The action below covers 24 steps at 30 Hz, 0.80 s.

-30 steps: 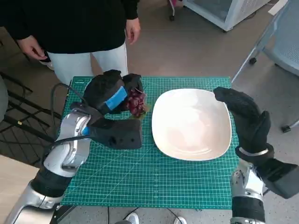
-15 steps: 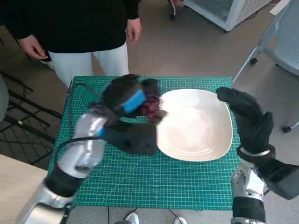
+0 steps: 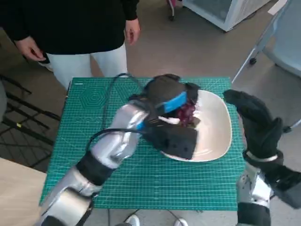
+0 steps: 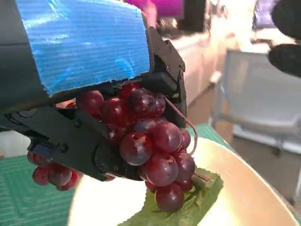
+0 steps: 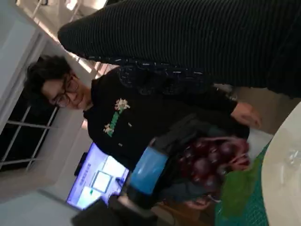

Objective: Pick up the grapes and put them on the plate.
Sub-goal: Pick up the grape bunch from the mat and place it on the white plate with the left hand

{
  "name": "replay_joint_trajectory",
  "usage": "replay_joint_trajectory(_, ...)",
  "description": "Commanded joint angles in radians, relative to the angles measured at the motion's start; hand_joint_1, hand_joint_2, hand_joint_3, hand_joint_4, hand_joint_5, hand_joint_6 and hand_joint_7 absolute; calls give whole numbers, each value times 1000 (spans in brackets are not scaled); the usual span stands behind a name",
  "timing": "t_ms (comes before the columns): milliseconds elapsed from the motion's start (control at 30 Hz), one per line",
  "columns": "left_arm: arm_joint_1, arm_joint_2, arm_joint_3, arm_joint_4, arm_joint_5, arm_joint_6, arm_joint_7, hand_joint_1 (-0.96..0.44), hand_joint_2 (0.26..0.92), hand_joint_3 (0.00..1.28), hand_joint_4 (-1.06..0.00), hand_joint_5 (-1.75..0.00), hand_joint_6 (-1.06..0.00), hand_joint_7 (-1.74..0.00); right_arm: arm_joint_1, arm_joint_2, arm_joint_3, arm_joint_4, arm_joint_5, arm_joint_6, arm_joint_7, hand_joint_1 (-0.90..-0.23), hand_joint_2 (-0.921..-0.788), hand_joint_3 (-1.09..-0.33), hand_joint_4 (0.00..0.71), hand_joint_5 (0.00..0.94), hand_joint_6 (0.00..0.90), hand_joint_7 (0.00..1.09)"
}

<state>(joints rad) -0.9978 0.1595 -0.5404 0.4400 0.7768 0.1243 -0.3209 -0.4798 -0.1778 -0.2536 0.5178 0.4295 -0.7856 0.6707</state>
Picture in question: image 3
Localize pink chair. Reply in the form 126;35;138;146
164;0;183;22

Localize beige cardboard sheet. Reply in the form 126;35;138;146
269;0;289;15

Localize purple toy grapes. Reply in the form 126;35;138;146
176;100;201;129

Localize person's right hand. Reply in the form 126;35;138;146
14;36;45;63

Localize light wooden table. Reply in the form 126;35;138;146
0;157;48;226

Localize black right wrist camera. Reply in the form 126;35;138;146
265;164;301;209

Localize left robot hand blue tape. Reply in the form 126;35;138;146
130;73;201;129

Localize person's leg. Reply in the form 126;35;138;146
39;52;52;64

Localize right robot hand black glove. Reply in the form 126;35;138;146
222;89;283;161

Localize white square plate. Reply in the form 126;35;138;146
159;89;233;163

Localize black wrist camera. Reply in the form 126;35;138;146
265;164;301;209
143;123;198;161

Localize person's left hand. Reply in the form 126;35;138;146
124;18;142;46

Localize person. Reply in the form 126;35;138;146
0;0;142;89

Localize grey mesh chair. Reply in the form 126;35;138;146
231;0;301;134

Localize white cabinet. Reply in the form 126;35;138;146
182;0;274;33

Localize green cutting mat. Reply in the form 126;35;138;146
46;76;245;210

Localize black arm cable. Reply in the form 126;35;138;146
86;73;147;153

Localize black metal rack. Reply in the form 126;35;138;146
0;74;62;168

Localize white sneaker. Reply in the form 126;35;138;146
39;61;54;73

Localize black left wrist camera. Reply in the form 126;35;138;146
143;123;198;161

